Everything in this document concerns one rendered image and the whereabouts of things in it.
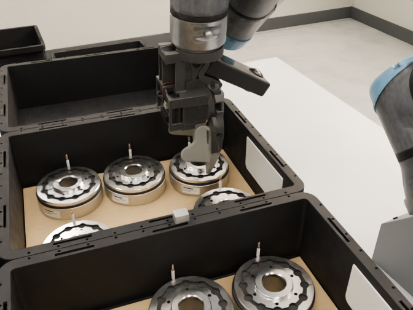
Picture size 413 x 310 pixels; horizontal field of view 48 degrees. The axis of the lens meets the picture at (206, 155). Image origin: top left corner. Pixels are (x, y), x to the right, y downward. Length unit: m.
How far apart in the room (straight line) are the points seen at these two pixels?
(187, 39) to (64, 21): 2.97
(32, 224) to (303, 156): 0.64
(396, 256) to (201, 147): 0.38
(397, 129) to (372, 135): 0.47
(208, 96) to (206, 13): 0.12
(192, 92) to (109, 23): 2.98
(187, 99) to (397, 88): 0.34
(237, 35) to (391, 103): 0.27
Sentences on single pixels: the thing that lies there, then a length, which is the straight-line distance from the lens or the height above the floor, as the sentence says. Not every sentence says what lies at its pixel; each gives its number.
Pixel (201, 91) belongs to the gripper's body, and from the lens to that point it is 0.66.
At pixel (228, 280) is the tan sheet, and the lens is 0.66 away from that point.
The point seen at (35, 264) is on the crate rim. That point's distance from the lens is 0.57.
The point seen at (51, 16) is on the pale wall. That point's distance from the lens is 3.53.
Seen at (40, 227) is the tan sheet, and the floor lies 0.83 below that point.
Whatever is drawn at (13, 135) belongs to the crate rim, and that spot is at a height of 0.93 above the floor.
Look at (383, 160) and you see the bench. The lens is 1.18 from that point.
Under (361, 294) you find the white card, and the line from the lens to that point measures 0.58.
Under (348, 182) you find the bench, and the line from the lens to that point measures 1.08.
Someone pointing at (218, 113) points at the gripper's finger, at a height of 1.00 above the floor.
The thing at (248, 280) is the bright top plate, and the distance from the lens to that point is 0.62.
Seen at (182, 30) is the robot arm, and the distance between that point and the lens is 0.61.
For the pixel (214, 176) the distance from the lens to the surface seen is 0.78.
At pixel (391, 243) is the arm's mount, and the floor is 0.77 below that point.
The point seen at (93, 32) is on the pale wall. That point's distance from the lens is 3.61.
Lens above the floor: 1.32
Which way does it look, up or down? 34 degrees down
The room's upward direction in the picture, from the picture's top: straight up
